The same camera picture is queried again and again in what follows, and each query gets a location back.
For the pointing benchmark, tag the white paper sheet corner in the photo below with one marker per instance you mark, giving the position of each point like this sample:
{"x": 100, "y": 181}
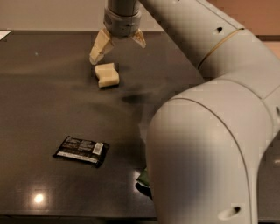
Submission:
{"x": 4, "y": 34}

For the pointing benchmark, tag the pale yellow sponge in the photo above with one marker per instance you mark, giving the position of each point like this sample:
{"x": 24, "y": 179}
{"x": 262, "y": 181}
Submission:
{"x": 107, "y": 75}

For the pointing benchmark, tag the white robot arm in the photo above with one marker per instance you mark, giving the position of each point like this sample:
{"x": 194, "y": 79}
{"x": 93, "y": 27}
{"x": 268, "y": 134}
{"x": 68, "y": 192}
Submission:
{"x": 204, "y": 145}

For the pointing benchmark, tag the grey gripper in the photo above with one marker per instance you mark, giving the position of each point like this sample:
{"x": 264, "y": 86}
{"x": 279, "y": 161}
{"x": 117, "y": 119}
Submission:
{"x": 122, "y": 24}

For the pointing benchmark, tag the green jalapeno chip bag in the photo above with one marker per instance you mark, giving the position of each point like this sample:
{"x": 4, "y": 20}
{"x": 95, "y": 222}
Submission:
{"x": 143, "y": 184}

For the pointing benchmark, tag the black snack bar wrapper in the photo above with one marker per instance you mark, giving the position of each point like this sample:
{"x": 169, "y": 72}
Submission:
{"x": 83, "y": 150}

